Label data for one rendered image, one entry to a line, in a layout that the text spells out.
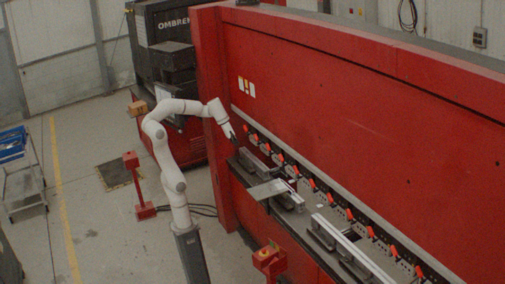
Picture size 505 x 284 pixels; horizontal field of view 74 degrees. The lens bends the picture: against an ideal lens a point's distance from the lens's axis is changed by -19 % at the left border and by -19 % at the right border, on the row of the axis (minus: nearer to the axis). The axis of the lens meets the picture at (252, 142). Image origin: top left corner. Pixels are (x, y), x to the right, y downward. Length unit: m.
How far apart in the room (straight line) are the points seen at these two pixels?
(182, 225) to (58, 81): 7.25
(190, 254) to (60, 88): 7.27
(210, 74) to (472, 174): 2.51
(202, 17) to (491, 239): 2.72
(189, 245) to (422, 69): 1.97
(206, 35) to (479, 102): 2.49
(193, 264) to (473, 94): 2.24
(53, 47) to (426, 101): 8.60
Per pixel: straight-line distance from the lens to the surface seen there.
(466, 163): 1.58
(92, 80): 9.65
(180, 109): 2.43
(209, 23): 3.41
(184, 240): 2.79
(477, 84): 1.44
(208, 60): 3.46
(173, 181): 2.52
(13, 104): 9.69
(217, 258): 3.99
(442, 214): 1.76
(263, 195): 3.01
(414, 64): 1.62
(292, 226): 2.89
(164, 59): 3.62
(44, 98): 9.67
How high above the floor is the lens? 2.68
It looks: 26 degrees down
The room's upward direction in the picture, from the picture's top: 6 degrees counter-clockwise
